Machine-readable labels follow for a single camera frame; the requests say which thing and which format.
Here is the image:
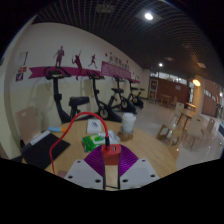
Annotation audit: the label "black exercise bike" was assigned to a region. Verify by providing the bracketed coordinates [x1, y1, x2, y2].
[128, 78, 145, 110]
[86, 69, 123, 123]
[44, 66, 91, 124]
[111, 74, 138, 115]

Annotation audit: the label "white paper cup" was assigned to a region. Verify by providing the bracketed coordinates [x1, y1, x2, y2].
[121, 112, 137, 134]

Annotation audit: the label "group of wooden chairs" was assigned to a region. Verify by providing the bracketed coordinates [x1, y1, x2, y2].
[155, 101, 218, 151]

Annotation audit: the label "small wooden dining table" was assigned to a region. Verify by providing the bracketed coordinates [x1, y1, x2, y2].
[176, 108, 196, 129]

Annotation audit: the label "round wooden coaster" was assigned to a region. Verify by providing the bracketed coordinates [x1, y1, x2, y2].
[118, 129, 135, 142]

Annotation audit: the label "red charger block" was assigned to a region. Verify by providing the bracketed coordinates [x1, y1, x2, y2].
[100, 143, 122, 167]

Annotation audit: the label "small white box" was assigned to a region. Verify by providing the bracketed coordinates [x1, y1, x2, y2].
[86, 118, 103, 135]

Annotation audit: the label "black mouse pad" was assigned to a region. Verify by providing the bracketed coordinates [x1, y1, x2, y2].
[20, 133, 72, 170]

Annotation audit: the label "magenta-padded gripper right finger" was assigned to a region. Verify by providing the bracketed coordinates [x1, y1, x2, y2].
[117, 144, 160, 191]

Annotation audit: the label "light wooden chair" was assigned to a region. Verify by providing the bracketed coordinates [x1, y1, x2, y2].
[15, 105, 43, 144]

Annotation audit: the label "green wet wipes pack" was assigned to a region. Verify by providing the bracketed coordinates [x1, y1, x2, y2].
[81, 129, 122, 153]

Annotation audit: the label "ceiling lights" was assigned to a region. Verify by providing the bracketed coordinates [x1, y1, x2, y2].
[143, 11, 208, 88]

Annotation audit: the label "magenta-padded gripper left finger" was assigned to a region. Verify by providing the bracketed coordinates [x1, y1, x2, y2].
[64, 145, 107, 191]

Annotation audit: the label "red charger cable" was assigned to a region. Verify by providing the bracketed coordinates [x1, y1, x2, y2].
[48, 111, 111, 175]

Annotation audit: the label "magenta sports wall decal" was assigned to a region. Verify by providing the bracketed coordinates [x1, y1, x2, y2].
[28, 45, 141, 84]

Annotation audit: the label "wall posters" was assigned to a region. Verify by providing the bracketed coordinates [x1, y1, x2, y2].
[14, 50, 29, 83]

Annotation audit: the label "blue and orange marker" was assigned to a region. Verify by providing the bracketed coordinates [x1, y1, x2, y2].
[48, 125, 68, 133]

